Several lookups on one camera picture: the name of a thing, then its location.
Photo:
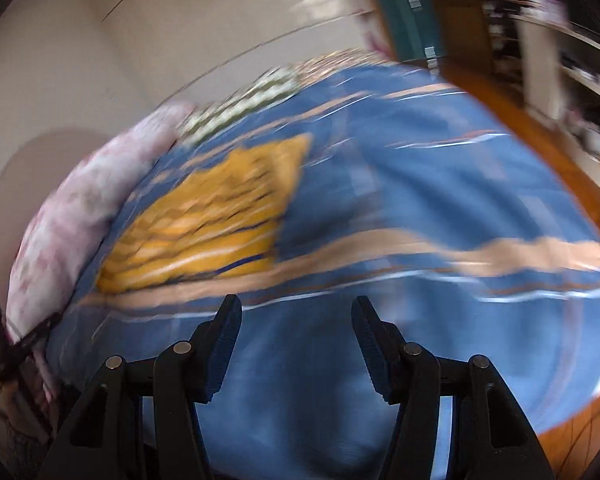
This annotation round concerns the pink fluffy blanket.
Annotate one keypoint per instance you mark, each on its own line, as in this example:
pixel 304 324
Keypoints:
pixel 70 220

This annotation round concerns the yellow striped garment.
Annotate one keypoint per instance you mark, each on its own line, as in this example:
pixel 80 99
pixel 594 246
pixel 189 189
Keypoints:
pixel 205 225

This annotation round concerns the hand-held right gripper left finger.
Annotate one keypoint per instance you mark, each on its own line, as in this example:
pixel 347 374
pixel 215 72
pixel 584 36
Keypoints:
pixel 220 350

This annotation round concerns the green polka dot pillow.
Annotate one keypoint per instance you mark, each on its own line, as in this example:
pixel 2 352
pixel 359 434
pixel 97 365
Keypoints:
pixel 240 100

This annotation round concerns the wooden bed frame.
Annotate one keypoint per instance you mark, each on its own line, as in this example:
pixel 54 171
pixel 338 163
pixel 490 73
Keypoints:
pixel 530 135

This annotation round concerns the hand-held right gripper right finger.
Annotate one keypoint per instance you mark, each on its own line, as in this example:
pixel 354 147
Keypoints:
pixel 375 350

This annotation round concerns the blue patterned bed sheet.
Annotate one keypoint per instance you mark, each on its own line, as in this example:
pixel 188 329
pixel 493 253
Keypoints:
pixel 430 185

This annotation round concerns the white wardrobe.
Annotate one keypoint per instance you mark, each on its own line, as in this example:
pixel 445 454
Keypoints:
pixel 130 35

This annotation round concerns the cluttered shelf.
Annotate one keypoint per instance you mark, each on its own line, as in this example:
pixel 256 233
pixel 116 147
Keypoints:
pixel 565 50

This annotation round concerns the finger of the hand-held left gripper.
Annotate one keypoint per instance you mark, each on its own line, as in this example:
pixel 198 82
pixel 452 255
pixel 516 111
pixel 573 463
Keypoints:
pixel 25 342

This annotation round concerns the teal door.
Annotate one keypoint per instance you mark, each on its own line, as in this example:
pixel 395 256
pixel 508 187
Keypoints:
pixel 405 10

